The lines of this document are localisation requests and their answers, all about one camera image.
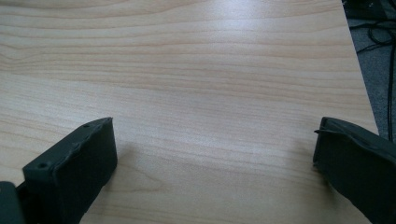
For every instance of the dark equipment base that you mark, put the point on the dark equipment base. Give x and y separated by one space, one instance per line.
364 7

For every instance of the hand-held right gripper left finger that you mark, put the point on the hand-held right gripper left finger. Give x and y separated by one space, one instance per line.
77 168

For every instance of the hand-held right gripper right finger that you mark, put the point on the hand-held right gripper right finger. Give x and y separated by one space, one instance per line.
361 168

